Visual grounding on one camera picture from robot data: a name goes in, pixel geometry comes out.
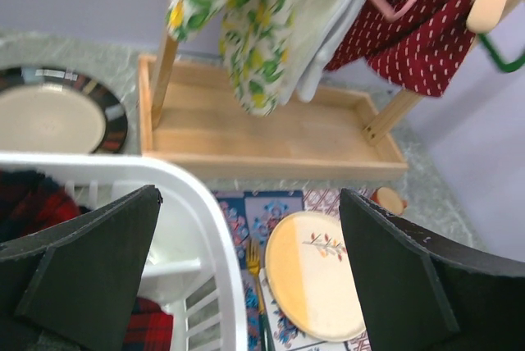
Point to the lemon print garment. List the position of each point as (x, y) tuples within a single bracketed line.
[(254, 43)]

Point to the black rimmed plate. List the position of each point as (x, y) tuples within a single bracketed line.
[(47, 109)]

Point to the gold fork green handle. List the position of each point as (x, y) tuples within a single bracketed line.
[(253, 261)]

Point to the green velvet hanger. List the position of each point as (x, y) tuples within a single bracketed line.
[(500, 63)]

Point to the white laundry basket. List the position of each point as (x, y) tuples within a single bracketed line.
[(191, 269)]

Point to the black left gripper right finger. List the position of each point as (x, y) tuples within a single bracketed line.
[(422, 291)]

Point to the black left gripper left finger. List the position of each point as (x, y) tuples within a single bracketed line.
[(79, 279)]

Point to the red plaid skirt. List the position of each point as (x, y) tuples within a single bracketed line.
[(32, 201)]

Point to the wooden clothes rack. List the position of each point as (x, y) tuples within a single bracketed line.
[(189, 116)]

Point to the light grey garment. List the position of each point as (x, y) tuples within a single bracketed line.
[(319, 28)]

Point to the red polka dot garment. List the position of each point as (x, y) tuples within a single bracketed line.
[(420, 52)]

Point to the orange cream plate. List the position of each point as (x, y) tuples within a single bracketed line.
[(309, 274)]

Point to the orange cup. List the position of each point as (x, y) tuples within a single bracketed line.
[(389, 199)]

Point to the patterned placemat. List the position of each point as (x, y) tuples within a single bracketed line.
[(254, 215)]

